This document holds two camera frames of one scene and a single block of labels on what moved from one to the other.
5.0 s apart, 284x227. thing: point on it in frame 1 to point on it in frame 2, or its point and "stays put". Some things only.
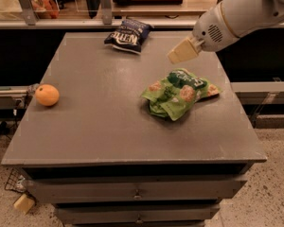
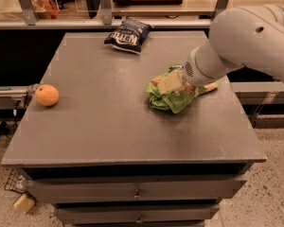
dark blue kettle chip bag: (131, 35) stays put
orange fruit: (46, 95) stays put
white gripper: (211, 32) to (190, 72)
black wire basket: (17, 181) stays put
